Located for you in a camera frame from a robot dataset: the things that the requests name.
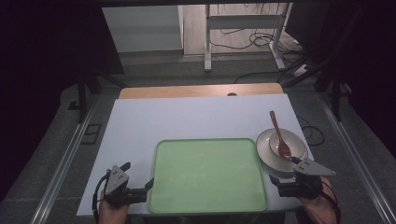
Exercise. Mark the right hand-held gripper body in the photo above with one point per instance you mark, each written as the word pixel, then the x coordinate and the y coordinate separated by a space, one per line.
pixel 306 183

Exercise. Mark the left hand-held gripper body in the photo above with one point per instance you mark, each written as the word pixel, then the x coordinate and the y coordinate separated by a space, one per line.
pixel 116 182

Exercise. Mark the brown wooden spoon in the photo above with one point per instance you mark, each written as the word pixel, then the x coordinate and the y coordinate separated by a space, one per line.
pixel 284 151

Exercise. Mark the white bowl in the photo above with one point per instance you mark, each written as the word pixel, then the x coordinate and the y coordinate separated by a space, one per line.
pixel 294 143

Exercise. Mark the white plate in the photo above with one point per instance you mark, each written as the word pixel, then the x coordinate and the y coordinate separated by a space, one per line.
pixel 264 149

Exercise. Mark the green plastic tray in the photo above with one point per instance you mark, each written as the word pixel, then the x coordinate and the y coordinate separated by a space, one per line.
pixel 207 175

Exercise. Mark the person's right hand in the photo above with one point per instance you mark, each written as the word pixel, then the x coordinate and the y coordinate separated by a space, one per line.
pixel 320 210

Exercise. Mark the person's left hand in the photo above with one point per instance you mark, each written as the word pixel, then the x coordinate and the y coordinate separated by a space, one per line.
pixel 112 214

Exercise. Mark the black floor plate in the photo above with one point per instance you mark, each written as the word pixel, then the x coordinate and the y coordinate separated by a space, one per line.
pixel 91 133

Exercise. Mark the black metal stand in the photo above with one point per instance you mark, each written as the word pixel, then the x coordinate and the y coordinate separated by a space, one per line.
pixel 82 99
pixel 335 96

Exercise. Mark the white table sheet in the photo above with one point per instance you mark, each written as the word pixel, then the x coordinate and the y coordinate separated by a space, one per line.
pixel 186 118

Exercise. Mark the white power strip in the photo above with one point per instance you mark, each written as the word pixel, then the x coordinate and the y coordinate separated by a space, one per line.
pixel 301 70

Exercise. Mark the dark table grommet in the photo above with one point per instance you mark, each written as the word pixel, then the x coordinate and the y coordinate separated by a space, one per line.
pixel 232 94

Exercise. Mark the wooden table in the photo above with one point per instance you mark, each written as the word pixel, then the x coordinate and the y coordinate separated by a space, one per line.
pixel 186 91

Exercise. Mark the white panel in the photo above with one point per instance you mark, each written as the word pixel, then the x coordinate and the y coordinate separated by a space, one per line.
pixel 141 29

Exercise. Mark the metal floor rail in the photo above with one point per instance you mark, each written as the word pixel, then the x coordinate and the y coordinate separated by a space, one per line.
pixel 63 158
pixel 355 155

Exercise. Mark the white desk frame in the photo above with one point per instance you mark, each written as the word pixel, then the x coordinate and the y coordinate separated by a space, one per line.
pixel 243 21

